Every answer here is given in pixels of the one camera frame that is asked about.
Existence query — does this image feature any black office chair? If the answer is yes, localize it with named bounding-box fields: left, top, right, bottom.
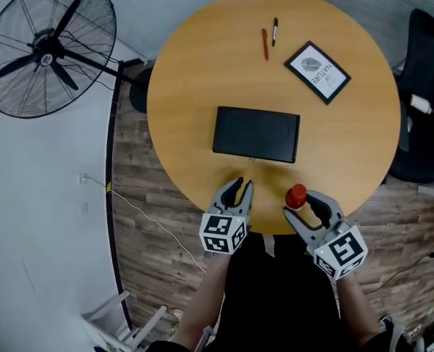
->
left=387, top=8, right=434, bottom=186

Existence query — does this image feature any black standing fan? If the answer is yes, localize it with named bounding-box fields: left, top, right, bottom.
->
left=0, top=0, right=154, bottom=120

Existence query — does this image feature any white rack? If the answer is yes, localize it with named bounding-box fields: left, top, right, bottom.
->
left=81, top=290, right=169, bottom=352

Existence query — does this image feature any red capped small bottle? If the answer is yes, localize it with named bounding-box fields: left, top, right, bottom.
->
left=284, top=183, right=308, bottom=211

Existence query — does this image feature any black metal box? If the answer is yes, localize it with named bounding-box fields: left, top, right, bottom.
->
left=212, top=106, right=301, bottom=164

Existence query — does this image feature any black floor cable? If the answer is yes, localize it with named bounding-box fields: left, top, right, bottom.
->
left=359, top=251, right=434, bottom=289

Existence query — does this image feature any person's right forearm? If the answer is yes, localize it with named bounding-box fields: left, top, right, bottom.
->
left=334, top=271, right=381, bottom=344

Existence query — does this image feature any black framed picture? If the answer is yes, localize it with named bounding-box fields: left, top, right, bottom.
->
left=283, top=40, right=352, bottom=106

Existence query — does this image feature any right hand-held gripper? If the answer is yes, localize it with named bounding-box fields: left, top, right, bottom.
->
left=282, top=190, right=369, bottom=282

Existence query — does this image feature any white roll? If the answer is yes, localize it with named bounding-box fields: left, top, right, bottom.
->
left=410, top=93, right=433, bottom=115

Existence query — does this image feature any person's black clothing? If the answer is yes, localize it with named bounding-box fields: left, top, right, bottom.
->
left=150, top=231, right=416, bottom=352

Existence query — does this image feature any white floor cable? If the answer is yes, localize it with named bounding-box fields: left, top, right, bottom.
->
left=87, top=176, right=207, bottom=273

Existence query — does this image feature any person's left forearm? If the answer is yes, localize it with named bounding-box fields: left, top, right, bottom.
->
left=176, top=254, right=229, bottom=348

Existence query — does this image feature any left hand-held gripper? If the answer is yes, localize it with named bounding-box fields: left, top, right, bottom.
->
left=199, top=177, right=254, bottom=257

